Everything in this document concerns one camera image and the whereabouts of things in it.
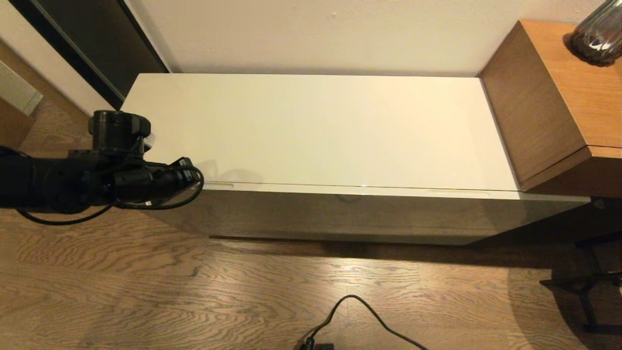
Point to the glossy white drawer cabinet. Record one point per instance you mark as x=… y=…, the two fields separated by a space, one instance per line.
x=316 y=126

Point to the white flat panel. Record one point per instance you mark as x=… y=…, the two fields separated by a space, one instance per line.
x=17 y=90

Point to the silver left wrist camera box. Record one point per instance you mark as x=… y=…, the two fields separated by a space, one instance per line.
x=150 y=141

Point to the dark ribbed glass vase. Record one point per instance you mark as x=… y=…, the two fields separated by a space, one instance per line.
x=597 y=34

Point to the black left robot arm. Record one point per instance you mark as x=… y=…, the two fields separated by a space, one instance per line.
x=48 y=182

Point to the brown wooden side table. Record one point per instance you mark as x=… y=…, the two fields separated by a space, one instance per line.
x=549 y=87

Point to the dark sliding door panel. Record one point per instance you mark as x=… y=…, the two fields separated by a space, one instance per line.
x=97 y=43

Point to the brown wooden furniture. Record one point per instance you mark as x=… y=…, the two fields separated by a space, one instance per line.
x=12 y=129

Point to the black metal stand legs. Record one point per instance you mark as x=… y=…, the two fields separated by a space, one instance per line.
x=590 y=301

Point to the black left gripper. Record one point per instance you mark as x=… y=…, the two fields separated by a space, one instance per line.
x=155 y=182

